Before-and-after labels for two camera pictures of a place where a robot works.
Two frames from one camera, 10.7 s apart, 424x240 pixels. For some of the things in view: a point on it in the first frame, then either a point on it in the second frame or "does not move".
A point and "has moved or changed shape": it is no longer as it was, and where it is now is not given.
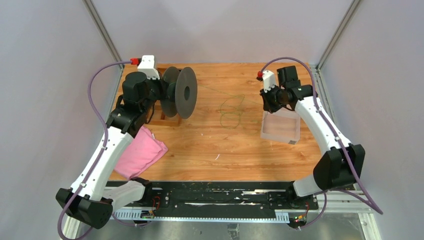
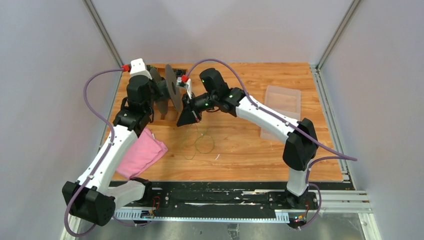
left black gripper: [162, 85] does not move
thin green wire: [229, 95] to [197, 148]
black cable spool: [183, 91] has moved or changed shape
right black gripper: [268, 106] to [189, 114]
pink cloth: [143, 151] does not move
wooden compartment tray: [159, 119] does not move
